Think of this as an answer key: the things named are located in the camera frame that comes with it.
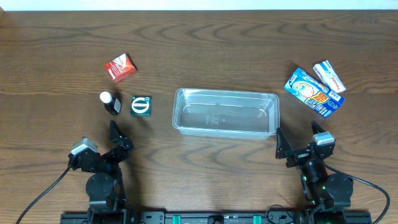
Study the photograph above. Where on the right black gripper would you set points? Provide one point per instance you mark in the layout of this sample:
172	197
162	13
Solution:
302	154

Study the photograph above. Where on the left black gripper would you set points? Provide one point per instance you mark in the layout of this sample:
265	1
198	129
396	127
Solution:
112	154

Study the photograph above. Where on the blue cooling patch box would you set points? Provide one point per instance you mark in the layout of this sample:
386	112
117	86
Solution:
314	94

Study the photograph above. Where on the red small box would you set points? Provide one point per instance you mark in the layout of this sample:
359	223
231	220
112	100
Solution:
120	68

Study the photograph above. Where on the white Panadol box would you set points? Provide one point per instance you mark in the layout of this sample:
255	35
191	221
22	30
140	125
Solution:
328	76

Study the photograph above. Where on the clear plastic container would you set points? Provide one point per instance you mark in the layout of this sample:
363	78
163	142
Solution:
226	113

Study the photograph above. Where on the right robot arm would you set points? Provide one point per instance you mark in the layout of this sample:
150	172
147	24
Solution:
329	193

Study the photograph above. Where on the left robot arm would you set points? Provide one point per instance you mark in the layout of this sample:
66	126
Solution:
105	188

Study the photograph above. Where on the dark bottle white cap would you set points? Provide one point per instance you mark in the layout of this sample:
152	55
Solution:
111	103

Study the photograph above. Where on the green Zam-Buk tin box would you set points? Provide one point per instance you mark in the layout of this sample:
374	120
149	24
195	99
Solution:
141	106

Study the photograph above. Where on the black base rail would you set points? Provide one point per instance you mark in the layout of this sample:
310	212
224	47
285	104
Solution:
271	216

